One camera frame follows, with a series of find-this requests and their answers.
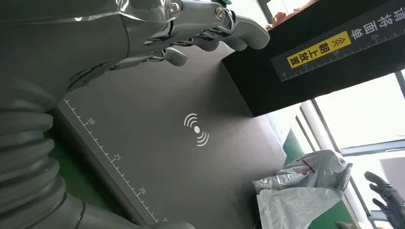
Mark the grey plastic mailer package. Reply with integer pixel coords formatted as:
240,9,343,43
252,149,354,229

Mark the black inbound scanning machine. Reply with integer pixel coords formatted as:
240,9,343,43
50,0,405,229

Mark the yellow and grey instruction label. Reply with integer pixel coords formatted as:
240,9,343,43
271,0,405,83

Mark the person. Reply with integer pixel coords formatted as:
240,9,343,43
267,0,319,31

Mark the window frame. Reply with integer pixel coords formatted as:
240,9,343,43
296,69,405,229

